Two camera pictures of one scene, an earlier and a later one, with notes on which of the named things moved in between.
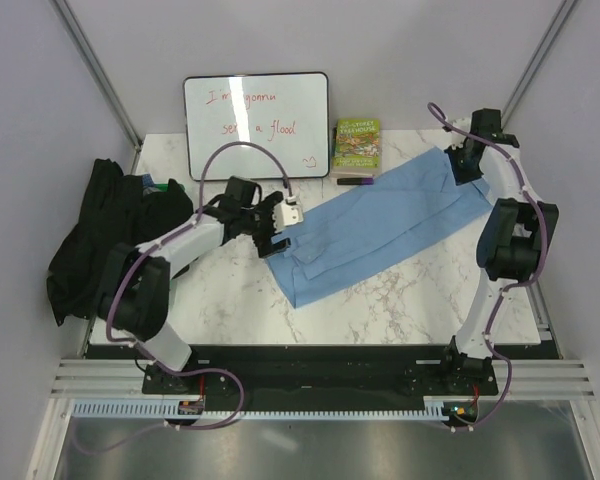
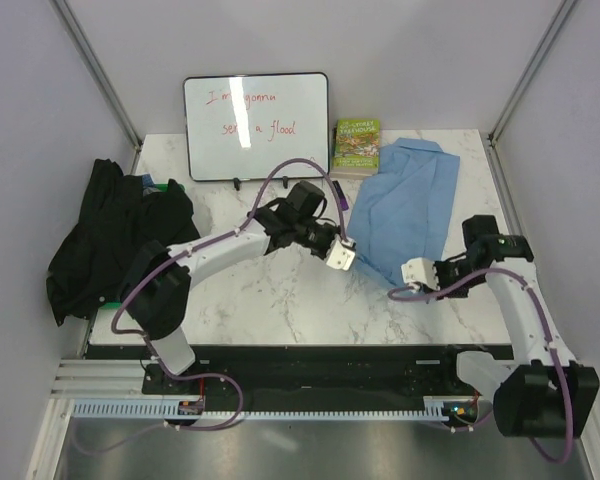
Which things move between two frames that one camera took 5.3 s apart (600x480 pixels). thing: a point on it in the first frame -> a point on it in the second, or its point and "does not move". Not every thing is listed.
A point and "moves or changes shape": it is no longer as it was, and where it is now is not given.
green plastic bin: [165, 187] does not move
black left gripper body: [259, 223] -> [315, 236]
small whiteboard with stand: [287, 113] does not move
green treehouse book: [356, 146] does not move
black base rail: [313, 373] does not move
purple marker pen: [356, 181] -> [342, 197]
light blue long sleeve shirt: [406, 205] moves or changes shape
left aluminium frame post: [103, 77] does not move
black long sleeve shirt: [118, 209] does not move
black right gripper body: [462, 168] -> [449, 273]
